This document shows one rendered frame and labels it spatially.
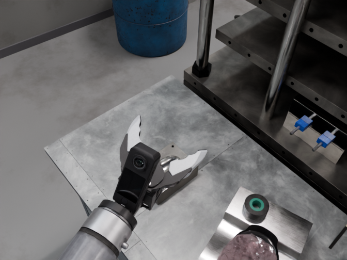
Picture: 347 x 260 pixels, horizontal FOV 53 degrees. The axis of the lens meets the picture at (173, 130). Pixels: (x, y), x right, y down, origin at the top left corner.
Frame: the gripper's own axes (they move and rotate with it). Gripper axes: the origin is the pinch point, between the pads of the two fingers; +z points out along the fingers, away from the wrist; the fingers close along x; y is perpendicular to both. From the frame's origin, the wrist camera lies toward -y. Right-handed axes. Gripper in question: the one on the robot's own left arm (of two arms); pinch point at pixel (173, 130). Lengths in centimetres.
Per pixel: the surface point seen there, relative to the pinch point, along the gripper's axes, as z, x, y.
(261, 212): 20, 28, 48
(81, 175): 10, -37, 71
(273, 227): 19, 34, 51
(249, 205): 21, 24, 48
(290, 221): 24, 38, 50
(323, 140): 64, 40, 52
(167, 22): 176, -84, 124
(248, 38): 91, -6, 43
